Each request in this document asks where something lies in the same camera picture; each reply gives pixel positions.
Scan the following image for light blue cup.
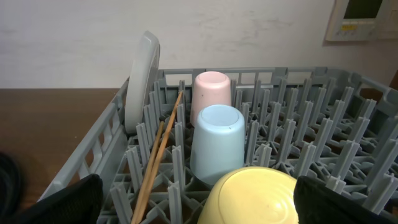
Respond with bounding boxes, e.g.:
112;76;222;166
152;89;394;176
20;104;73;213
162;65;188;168
190;105;246;185

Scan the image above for yellow bowl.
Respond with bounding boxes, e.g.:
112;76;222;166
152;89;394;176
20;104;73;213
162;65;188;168
197;166;299;224

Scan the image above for grey dishwasher rack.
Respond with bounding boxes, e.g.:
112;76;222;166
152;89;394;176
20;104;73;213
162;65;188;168
44;67;397;223

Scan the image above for grey plate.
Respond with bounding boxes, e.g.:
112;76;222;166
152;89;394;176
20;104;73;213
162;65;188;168
124;31;160;134

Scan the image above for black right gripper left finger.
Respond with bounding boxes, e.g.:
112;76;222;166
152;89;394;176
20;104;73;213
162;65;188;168
1;174;103;224

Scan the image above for round black tray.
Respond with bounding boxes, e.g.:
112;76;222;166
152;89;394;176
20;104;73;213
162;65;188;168
1;153;22;219

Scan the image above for wooden chopstick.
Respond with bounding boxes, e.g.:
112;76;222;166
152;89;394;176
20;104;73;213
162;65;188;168
131;121;164;224
139;91;183;222

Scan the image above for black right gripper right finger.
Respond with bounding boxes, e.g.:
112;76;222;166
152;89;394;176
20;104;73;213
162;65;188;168
294;176;391;224

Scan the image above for pink cup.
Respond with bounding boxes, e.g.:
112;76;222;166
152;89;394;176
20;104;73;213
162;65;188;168
190;71;231;126

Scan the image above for white wall control panel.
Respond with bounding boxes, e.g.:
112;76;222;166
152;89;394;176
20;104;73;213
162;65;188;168
325;0;397;42

